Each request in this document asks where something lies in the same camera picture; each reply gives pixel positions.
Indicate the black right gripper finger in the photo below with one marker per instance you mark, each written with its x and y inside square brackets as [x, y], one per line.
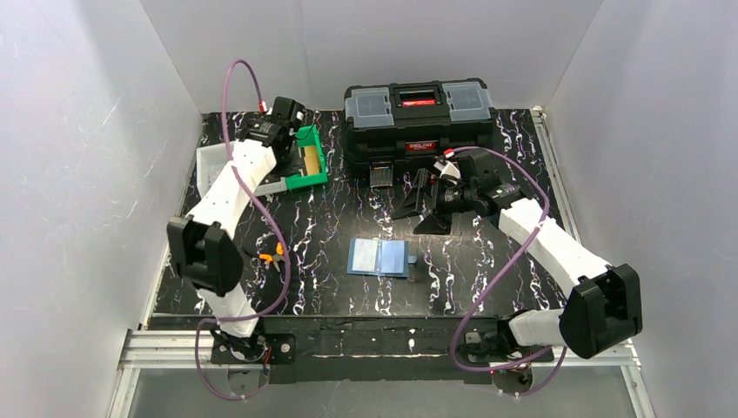
[412, 205]
[437, 222]

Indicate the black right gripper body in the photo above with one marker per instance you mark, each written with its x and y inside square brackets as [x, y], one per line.
[437, 198]

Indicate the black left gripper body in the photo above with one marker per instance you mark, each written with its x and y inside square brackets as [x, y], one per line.
[297, 154]

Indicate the blue leather card holder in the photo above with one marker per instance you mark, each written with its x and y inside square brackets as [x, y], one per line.
[394, 258]

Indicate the white card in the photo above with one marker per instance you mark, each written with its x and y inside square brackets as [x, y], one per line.
[364, 255]

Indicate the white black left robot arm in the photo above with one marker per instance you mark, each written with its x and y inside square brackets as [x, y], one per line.
[202, 247]

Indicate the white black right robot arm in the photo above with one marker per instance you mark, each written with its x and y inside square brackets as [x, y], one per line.
[603, 306]

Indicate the gold card in green bin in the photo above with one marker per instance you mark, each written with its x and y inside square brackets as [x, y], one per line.
[311, 160]

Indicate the white bin with black card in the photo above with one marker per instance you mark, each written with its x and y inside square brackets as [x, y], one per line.
[271, 184]

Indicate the white bin with patterned cards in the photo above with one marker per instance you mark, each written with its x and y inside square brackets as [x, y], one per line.
[210, 161]

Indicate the green plastic bin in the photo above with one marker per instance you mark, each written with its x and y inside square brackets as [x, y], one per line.
[305, 136]

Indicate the black toolbox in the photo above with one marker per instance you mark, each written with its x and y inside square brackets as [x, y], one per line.
[392, 130]

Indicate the yellow black handled pliers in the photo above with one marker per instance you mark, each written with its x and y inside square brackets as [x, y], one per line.
[274, 260]

